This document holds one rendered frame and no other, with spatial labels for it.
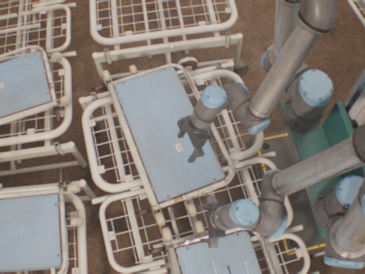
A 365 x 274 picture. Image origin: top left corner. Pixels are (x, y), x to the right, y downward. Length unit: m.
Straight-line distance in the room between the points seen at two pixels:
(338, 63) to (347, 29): 0.35
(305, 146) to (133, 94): 0.91
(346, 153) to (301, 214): 1.10
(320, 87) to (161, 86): 0.86
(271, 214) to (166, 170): 0.69
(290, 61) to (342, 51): 1.83
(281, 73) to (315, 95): 0.34
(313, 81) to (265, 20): 1.54
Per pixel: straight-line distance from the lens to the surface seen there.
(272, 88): 1.48
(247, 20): 3.22
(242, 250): 1.90
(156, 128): 2.08
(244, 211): 1.40
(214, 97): 1.56
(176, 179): 1.97
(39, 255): 2.01
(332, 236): 1.53
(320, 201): 1.79
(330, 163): 1.23
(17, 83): 2.41
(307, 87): 1.75
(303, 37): 1.34
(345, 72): 3.11
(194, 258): 1.87
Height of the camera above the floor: 2.42
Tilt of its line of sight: 65 degrees down
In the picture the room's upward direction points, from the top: 4 degrees counter-clockwise
